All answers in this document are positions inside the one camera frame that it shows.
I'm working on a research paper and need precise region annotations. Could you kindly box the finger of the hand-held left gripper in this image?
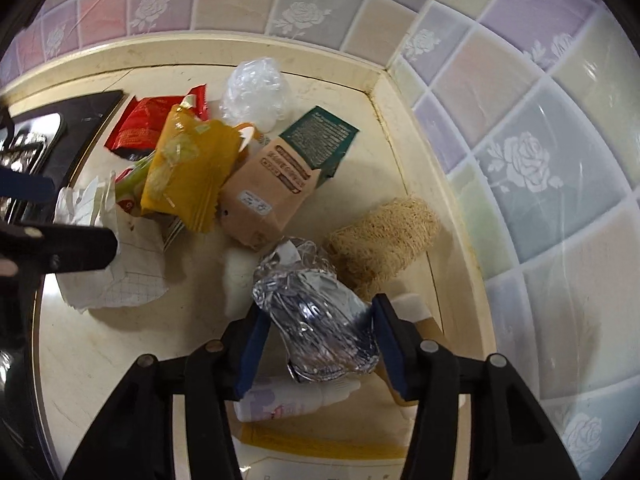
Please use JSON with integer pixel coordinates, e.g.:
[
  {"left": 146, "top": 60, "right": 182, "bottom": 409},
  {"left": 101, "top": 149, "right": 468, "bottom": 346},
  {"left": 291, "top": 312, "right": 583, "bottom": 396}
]
[
  {"left": 0, "top": 221, "right": 119, "bottom": 277},
  {"left": 0, "top": 167, "right": 55, "bottom": 202}
]

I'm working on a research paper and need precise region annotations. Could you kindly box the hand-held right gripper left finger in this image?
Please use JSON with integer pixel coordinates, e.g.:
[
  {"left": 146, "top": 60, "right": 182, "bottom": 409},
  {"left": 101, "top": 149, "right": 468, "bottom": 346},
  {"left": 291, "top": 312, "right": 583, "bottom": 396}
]
[{"left": 62, "top": 305, "right": 273, "bottom": 480}]

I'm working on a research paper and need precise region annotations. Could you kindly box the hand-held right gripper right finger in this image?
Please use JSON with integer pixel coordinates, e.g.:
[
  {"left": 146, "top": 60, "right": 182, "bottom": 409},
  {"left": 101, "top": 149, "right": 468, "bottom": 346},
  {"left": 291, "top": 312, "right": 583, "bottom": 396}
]
[{"left": 371, "top": 293, "right": 583, "bottom": 480}]

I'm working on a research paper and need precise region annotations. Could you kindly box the white paper sheet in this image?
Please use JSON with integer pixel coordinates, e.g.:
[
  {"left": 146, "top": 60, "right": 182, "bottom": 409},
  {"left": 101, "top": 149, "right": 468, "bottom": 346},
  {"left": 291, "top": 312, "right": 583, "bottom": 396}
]
[{"left": 54, "top": 172, "right": 171, "bottom": 313}]

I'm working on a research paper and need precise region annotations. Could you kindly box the foil ball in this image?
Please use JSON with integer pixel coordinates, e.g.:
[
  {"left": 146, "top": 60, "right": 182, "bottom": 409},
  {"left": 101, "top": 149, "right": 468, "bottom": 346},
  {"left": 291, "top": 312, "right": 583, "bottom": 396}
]
[{"left": 251, "top": 237, "right": 380, "bottom": 385}]

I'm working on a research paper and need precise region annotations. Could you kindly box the brown and green milk carton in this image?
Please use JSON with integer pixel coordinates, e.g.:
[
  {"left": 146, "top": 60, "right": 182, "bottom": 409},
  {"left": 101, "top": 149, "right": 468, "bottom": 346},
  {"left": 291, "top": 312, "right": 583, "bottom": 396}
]
[{"left": 220, "top": 106, "right": 360, "bottom": 251}]

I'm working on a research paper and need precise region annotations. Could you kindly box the white plastic bottle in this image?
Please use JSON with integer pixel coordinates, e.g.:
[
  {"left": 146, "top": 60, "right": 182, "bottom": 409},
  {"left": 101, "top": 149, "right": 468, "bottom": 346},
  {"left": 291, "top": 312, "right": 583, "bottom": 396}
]
[{"left": 234, "top": 377, "right": 362, "bottom": 423}]

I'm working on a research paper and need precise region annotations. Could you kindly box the foil stove liner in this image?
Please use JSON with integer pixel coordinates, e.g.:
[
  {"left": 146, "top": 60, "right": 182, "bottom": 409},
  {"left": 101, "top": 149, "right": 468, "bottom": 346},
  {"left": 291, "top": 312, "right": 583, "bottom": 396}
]
[{"left": 0, "top": 112, "right": 66, "bottom": 176}]

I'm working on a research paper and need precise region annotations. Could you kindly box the green and red wrapper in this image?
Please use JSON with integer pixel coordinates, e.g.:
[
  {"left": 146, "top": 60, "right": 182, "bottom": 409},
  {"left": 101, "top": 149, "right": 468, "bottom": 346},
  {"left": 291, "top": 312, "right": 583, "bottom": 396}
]
[{"left": 114, "top": 152, "right": 157, "bottom": 217}]

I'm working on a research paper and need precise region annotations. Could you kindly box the black gas stove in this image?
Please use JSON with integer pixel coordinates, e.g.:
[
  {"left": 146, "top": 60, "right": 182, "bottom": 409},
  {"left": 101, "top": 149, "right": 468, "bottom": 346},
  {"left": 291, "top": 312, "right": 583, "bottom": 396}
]
[{"left": 0, "top": 89, "right": 126, "bottom": 226}]

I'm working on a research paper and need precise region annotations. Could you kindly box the loofah sponge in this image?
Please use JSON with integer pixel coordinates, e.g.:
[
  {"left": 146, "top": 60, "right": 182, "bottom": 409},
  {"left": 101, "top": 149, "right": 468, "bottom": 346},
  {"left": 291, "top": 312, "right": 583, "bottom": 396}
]
[{"left": 324, "top": 196, "right": 442, "bottom": 291}]

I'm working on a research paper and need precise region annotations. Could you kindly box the yellow flat packet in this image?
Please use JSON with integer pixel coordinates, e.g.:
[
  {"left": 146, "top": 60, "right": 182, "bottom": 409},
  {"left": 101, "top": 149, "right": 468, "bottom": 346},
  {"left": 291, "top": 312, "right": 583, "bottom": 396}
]
[{"left": 235, "top": 420, "right": 416, "bottom": 461}]

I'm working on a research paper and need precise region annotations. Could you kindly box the red snack packet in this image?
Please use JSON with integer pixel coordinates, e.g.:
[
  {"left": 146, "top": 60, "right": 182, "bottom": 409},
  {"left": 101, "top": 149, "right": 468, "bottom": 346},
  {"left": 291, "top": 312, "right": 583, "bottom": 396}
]
[{"left": 104, "top": 85, "right": 208, "bottom": 161}]

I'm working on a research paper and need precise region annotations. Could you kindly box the yellow snack bag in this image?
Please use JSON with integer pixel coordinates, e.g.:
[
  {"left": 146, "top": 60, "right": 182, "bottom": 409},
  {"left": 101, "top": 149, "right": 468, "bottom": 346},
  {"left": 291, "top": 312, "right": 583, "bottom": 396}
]
[{"left": 140, "top": 104, "right": 246, "bottom": 233}]

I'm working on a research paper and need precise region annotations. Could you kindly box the white cup with orange rim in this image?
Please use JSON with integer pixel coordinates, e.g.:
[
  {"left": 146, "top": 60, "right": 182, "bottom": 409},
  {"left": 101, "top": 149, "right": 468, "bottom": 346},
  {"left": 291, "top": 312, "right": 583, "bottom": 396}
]
[{"left": 235, "top": 121, "right": 273, "bottom": 153}]

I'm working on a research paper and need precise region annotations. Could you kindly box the clear plastic bag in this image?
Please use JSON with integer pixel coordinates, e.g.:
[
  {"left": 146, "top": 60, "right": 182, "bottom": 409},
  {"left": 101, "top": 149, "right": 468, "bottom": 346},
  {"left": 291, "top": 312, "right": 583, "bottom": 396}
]
[{"left": 220, "top": 57, "right": 293, "bottom": 133}]

